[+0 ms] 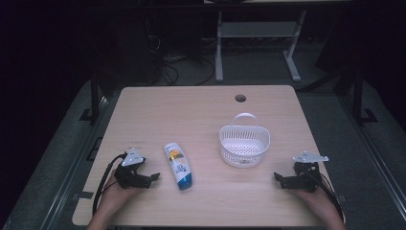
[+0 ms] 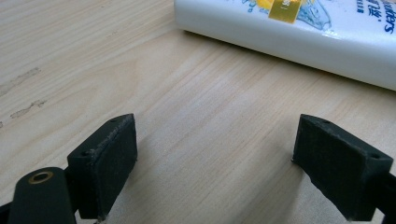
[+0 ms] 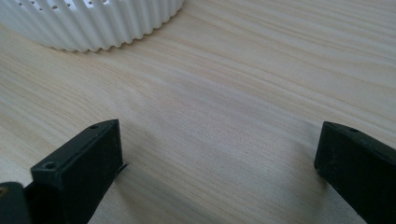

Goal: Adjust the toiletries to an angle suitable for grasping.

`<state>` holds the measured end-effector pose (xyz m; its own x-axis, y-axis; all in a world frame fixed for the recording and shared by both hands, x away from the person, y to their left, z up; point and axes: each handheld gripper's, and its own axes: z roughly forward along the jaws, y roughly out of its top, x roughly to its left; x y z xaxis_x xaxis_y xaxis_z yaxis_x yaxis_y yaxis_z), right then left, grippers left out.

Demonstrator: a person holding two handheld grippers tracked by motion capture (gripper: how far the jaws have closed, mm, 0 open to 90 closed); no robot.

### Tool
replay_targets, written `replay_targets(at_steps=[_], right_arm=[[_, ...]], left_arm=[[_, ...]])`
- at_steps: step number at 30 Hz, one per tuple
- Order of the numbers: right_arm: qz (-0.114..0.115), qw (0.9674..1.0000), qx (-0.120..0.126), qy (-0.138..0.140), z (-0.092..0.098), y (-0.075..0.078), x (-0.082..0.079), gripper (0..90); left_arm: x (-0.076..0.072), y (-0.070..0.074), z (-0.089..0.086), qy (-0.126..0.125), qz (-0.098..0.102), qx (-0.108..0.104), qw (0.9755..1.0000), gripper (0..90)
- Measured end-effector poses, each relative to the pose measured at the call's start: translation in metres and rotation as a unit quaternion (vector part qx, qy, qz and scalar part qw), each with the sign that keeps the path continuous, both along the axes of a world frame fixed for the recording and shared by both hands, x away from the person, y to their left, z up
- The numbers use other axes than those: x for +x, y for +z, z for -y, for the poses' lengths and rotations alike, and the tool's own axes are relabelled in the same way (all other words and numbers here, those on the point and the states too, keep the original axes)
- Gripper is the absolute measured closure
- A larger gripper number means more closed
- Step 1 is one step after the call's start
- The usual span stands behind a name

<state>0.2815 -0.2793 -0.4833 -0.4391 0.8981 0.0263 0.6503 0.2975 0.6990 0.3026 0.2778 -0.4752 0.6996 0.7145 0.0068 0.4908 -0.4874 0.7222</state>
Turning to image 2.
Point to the blue cup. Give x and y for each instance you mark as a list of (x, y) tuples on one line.
[(280, 40)]

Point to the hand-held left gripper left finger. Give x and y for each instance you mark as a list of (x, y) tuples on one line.
[(102, 174)]

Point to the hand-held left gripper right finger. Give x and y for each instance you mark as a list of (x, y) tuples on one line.
[(339, 168)]

